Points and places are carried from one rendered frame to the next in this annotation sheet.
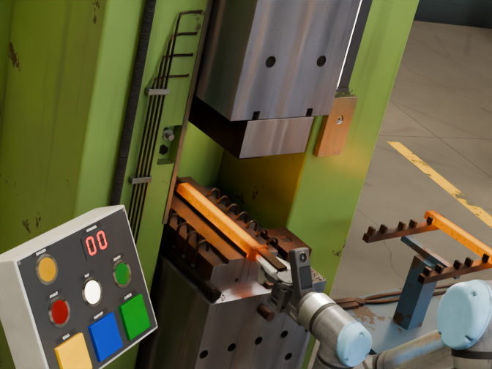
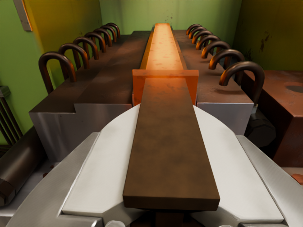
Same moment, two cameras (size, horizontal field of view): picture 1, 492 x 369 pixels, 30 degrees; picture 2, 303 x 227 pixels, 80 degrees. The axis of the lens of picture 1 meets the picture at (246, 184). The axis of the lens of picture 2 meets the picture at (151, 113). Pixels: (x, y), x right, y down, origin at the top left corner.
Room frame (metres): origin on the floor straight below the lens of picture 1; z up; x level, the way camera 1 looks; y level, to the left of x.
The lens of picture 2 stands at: (1.91, -0.15, 1.07)
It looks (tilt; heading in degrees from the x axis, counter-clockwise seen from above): 32 degrees down; 45
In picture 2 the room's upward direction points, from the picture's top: 1 degrees counter-clockwise
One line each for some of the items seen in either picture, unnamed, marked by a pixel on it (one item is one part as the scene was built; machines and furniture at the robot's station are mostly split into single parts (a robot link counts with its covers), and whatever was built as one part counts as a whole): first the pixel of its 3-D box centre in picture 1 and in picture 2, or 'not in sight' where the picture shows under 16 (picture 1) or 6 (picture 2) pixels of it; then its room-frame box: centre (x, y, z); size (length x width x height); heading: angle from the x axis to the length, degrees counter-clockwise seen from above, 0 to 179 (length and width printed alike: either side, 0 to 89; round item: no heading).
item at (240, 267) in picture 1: (198, 227); (149, 65); (2.15, 0.09, 0.96); 0.42 x 0.20 x 0.09; 42
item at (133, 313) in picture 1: (132, 316); not in sight; (1.60, 0.16, 1.01); 0.07 x 0.05 x 0.07; 157
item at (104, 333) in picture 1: (104, 337); not in sight; (1.51, 0.20, 1.01); 0.07 x 0.05 x 0.07; 157
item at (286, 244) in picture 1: (283, 250); (288, 111); (2.16, -0.14, 0.95); 0.12 x 0.09 x 0.07; 42
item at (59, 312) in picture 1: (59, 312); not in sight; (1.44, 0.28, 1.09); 0.05 x 0.03 x 0.04; 132
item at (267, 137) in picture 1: (226, 101); not in sight; (2.15, 0.09, 1.32); 0.42 x 0.20 x 0.10; 42
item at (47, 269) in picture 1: (46, 269); not in sight; (1.45, 0.32, 1.16); 0.05 x 0.03 x 0.04; 132
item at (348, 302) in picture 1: (411, 294); not in sight; (2.41, -0.56, 0.77); 0.60 x 0.04 x 0.01; 126
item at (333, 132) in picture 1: (335, 125); not in sight; (2.30, -0.19, 1.27); 0.09 x 0.02 x 0.17; 132
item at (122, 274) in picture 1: (121, 274); not in sight; (1.62, 0.20, 1.09); 0.05 x 0.03 x 0.04; 132
